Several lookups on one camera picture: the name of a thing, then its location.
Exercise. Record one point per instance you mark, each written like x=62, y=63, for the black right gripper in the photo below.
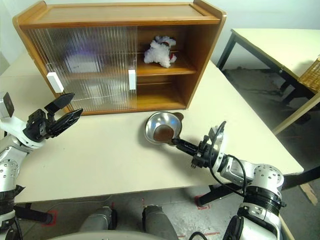
x=203, y=156

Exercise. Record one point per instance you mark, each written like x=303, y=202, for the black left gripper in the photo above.
x=37, y=125

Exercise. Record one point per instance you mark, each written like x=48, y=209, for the purple tissue pack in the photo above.
x=80, y=63

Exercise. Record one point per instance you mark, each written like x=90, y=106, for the ribbed clear sliding door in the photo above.
x=50, y=50
x=120, y=50

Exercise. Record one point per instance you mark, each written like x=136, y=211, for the white plush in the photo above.
x=160, y=53

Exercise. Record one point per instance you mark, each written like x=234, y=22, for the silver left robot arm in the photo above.
x=7, y=170

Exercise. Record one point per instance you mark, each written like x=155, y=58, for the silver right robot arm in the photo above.
x=265, y=175

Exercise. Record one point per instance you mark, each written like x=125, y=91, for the wooden cabinet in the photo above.
x=112, y=12

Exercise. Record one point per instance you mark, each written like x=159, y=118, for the black table foot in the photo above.
x=32, y=212
x=215, y=193

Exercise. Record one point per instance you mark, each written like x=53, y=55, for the grey right robot leg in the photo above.
x=160, y=222

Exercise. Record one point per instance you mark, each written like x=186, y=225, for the grey robot leg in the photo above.
x=97, y=220
x=160, y=222

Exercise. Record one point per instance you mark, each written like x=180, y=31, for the grey left robot leg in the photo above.
x=97, y=220

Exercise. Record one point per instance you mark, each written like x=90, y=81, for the grey robot torso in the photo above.
x=112, y=236

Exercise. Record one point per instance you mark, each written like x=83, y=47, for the brown cardboard scrap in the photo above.
x=310, y=195

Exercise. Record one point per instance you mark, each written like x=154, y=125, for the beige table with black legs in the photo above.
x=275, y=42

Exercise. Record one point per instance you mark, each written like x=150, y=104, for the wicker basket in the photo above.
x=311, y=75

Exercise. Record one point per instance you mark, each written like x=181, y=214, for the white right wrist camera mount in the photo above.
x=221, y=142

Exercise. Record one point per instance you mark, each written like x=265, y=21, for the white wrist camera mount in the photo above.
x=221, y=142
x=10, y=125

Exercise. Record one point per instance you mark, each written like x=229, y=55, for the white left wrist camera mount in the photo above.
x=10, y=125

